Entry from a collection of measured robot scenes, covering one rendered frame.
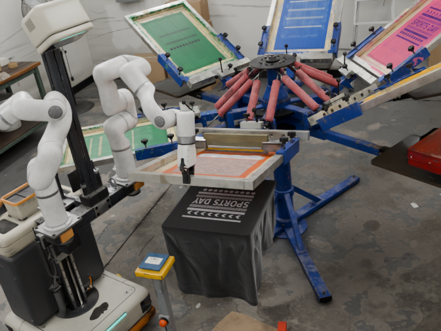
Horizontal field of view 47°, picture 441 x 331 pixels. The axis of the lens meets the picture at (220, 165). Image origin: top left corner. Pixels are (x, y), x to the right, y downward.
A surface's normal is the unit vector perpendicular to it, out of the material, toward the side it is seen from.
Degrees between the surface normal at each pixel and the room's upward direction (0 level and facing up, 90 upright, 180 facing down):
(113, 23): 90
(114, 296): 0
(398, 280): 0
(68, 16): 63
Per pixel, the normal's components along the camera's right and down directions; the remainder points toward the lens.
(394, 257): -0.13, -0.87
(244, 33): -0.34, 0.49
